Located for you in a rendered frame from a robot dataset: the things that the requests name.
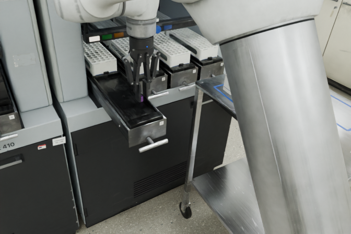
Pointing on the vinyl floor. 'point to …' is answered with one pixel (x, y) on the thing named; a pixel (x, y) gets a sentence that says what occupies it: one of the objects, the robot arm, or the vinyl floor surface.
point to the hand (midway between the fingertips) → (141, 90)
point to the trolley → (241, 165)
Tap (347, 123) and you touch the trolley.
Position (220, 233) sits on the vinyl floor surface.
